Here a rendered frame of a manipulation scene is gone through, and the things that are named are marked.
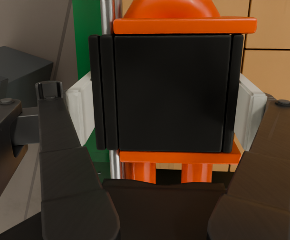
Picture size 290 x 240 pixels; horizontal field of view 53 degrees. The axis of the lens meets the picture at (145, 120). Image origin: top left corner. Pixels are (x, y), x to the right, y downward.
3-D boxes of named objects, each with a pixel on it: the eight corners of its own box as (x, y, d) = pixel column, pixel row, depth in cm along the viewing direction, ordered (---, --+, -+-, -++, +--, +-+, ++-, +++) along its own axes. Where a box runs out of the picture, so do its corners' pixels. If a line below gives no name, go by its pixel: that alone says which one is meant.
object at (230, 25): (225, 133, 22) (241, 165, 17) (128, 131, 22) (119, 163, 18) (236, 15, 19) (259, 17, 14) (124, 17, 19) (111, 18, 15)
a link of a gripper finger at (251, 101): (251, 94, 13) (268, 95, 13) (224, 66, 20) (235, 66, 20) (243, 152, 14) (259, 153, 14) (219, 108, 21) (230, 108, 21)
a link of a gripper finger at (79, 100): (84, 147, 15) (70, 146, 15) (108, 105, 21) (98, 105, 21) (80, 90, 14) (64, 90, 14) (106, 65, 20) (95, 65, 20)
